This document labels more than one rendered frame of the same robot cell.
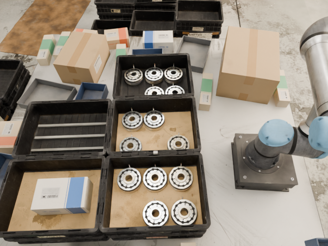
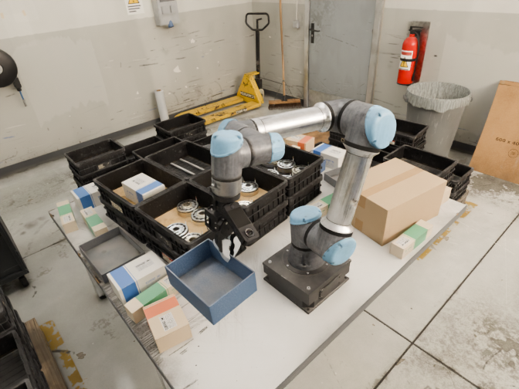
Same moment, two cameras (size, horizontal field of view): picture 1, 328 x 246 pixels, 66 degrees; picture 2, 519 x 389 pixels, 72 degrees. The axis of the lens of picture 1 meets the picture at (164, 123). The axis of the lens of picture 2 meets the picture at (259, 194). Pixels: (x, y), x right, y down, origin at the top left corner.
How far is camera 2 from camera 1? 1.14 m
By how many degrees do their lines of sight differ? 39
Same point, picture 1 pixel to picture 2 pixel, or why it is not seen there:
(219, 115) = not seen: hidden behind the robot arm
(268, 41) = (422, 181)
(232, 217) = not seen: hidden behind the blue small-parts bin
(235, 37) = (389, 167)
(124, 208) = (166, 221)
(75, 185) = (153, 184)
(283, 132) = (306, 214)
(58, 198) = (138, 185)
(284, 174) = (306, 281)
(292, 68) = not seen: outside the picture
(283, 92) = (405, 239)
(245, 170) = (277, 258)
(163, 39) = (332, 153)
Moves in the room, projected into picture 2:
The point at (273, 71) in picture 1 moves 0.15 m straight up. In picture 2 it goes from (391, 201) to (396, 171)
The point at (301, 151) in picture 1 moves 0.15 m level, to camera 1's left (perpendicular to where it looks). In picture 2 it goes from (311, 240) to (279, 223)
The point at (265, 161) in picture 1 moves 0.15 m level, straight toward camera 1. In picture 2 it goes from (293, 253) to (254, 256)
